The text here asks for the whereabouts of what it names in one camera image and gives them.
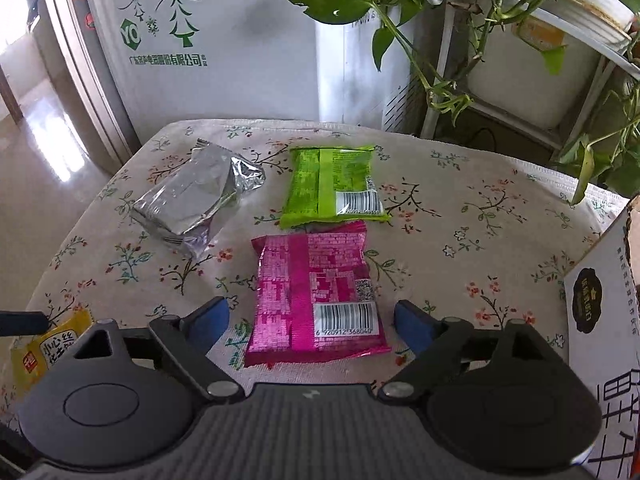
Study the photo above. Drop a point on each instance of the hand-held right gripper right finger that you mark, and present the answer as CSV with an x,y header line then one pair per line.
x,y
412,322

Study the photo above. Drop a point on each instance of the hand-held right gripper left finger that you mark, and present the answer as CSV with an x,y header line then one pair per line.
x,y
212,316

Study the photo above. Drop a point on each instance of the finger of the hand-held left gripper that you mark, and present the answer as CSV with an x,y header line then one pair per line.
x,y
25,322

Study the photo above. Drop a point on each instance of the yellow snack packet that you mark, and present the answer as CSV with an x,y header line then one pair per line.
x,y
45,357

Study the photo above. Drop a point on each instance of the pink snack packet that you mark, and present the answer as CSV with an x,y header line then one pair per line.
x,y
290,300

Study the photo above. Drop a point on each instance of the silver foil snack packet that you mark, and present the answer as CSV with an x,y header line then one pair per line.
x,y
190,195

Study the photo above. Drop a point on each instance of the green snack packet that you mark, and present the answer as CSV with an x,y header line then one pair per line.
x,y
310,185

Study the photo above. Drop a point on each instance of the white printed cardboard box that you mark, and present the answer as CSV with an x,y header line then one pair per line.
x,y
610,310

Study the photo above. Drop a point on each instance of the floral tablecloth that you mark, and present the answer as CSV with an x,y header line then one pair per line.
x,y
475,240

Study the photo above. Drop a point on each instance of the white tower appliance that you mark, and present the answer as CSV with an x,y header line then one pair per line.
x,y
370,85

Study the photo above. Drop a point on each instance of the white refrigerator with tree print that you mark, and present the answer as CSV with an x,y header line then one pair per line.
x,y
240,60

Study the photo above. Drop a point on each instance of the white metal plant stand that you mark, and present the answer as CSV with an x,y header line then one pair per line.
x,y
442,60

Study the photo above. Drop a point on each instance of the large white flowerpot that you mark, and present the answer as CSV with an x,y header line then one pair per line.
x,y
515,75

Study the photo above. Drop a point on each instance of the white rimmed flowerpot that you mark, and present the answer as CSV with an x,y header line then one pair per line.
x,y
575,0

